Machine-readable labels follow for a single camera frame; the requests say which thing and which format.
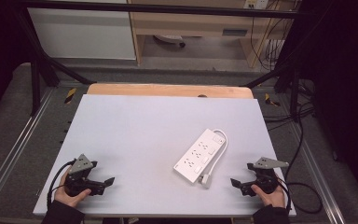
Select black floor cables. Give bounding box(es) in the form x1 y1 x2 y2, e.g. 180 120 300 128
262 78 316 133

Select wooden board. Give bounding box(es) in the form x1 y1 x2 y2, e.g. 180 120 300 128
86 82 255 100

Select aluminium rail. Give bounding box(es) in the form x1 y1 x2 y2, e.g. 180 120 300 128
0 88 56 216
290 120 349 224

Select office chair base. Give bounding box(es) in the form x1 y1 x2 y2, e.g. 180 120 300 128
153 34 187 49

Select white power cable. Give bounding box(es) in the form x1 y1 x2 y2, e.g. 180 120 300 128
205 128 229 178

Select black metal frame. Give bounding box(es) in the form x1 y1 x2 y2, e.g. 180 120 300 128
10 0 303 123

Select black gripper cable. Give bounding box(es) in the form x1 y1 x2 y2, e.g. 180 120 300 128
46 159 76 210
276 174 324 216

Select white wall socket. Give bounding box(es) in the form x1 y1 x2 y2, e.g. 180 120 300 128
242 0 269 10

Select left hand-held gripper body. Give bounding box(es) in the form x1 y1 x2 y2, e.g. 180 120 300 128
63 153 105 198

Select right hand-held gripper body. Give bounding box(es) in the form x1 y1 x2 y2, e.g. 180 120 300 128
246 156 290 196

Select yellow black tape marker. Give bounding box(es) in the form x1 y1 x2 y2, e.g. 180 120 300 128
63 87 77 105
264 92 282 108

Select bundle of black cables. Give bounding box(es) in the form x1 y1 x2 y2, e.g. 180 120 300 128
249 0 296 72

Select person's right hand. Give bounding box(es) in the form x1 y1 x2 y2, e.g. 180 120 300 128
250 183 287 209

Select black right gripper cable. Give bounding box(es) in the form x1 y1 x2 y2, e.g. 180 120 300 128
276 174 324 216

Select white cabinet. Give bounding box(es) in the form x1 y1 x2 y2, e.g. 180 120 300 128
27 7 137 61

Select white plug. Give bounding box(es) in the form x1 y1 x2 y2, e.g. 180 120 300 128
198 174 213 189

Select light wooden desk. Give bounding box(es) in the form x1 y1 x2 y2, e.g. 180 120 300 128
126 0 296 69

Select person's left hand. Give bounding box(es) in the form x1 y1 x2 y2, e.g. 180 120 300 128
53 170 92 209

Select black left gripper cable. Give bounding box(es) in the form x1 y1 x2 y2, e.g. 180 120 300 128
46 159 76 210

